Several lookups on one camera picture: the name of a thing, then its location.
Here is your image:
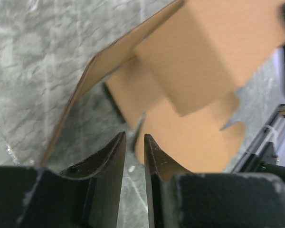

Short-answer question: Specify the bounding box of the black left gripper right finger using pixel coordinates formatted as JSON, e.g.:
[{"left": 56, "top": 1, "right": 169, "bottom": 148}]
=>
[{"left": 144, "top": 134, "right": 192, "bottom": 228}]

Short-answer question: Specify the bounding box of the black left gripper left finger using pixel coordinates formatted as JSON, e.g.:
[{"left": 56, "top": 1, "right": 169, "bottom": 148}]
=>
[{"left": 60, "top": 132, "right": 126, "bottom": 228}]

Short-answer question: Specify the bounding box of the brown cardboard box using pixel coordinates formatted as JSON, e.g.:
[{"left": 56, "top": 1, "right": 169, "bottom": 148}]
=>
[{"left": 41, "top": 0, "right": 285, "bottom": 172}]

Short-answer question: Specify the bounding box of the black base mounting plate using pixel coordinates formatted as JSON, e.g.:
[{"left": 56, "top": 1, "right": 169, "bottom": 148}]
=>
[{"left": 231, "top": 104, "right": 285, "bottom": 172}]

